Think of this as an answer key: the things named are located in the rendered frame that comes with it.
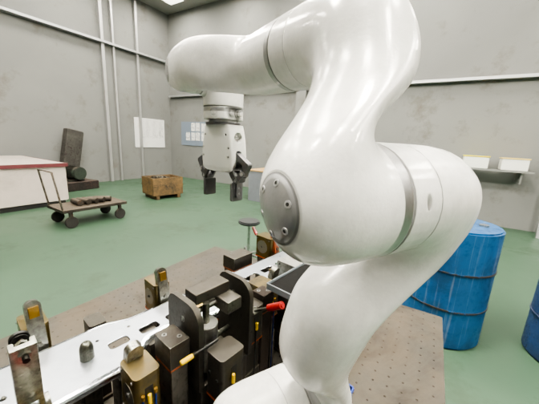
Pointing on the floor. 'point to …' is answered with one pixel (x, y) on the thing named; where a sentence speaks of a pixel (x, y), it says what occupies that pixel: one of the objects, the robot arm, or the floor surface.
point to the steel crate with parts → (162, 185)
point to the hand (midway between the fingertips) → (222, 192)
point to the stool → (249, 228)
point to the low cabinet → (30, 183)
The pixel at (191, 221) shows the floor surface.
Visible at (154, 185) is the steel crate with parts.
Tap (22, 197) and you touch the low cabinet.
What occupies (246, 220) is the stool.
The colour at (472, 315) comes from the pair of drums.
